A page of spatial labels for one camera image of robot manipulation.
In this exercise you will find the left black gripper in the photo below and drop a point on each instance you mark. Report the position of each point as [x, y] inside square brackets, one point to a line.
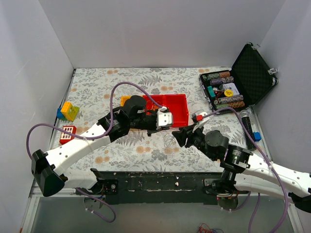
[154, 124]

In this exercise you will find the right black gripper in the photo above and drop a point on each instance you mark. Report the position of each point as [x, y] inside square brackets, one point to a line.
[188, 136]

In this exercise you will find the yellow plastic bin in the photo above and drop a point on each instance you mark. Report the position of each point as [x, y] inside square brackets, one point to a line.
[124, 99]

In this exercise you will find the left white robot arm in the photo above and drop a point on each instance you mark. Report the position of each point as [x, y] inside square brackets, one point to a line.
[50, 169]

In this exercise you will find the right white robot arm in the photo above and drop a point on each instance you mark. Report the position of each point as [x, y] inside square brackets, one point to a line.
[246, 171]

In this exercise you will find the floral table mat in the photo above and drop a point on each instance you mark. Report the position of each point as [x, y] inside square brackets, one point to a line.
[92, 90]

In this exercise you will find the black microphone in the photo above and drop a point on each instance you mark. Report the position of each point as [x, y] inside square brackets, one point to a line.
[244, 114]

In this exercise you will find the small blue toy block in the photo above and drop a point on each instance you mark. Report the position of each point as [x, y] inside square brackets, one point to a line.
[257, 136]

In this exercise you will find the yellow green blue block stack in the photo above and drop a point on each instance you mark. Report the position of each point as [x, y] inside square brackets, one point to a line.
[67, 112]

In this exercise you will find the red white window block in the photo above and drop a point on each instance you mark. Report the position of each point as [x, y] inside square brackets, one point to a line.
[64, 137]

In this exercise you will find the black poker chip case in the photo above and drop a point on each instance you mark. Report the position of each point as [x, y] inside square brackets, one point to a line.
[243, 85]

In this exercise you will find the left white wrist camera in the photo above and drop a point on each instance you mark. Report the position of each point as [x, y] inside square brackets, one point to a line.
[164, 118]

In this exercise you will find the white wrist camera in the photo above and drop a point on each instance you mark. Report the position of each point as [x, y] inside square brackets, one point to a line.
[164, 118]
[199, 119]

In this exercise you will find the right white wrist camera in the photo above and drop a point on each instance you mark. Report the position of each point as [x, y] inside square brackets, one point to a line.
[199, 119]

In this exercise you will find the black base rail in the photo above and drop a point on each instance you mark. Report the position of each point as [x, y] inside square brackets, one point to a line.
[156, 187]

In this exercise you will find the aluminium frame rail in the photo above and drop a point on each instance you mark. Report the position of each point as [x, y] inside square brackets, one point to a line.
[33, 202]

